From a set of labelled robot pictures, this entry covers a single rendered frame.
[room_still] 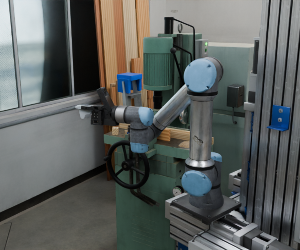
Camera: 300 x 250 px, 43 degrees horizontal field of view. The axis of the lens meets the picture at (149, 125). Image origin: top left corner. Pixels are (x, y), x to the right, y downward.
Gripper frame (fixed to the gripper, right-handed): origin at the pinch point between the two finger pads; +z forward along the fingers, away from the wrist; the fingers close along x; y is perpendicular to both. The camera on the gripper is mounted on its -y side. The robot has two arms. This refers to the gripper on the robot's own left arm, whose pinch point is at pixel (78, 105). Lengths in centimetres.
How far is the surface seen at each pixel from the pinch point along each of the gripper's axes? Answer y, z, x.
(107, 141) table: 30, 22, 67
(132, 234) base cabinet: 91, 5, 71
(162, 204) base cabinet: 64, -18, 65
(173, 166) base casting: 39, -25, 61
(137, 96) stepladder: 9, 43, 155
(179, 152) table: 30, -29, 60
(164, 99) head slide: 3, -9, 85
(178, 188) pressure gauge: 50, -30, 55
